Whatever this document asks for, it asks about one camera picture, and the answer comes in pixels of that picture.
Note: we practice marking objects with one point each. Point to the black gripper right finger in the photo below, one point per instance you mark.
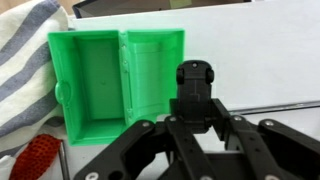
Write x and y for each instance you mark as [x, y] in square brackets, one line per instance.
[269, 150]

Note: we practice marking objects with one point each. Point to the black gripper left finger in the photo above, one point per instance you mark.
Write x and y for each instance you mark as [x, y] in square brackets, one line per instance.
[137, 147]

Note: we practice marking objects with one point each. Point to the black toy car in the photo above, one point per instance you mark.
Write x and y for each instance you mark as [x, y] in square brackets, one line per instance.
[194, 78]

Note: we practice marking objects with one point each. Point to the green storage box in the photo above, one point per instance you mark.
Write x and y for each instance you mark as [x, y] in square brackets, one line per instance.
[109, 79]

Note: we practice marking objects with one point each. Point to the black flat television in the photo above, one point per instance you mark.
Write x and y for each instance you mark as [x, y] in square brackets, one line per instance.
[96, 8]

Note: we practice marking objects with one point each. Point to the red mesh object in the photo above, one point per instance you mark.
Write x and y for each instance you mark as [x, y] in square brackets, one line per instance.
[36, 158]

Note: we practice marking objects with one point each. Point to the striped grey white cloth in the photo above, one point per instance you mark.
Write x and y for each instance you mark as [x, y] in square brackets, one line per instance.
[27, 77]

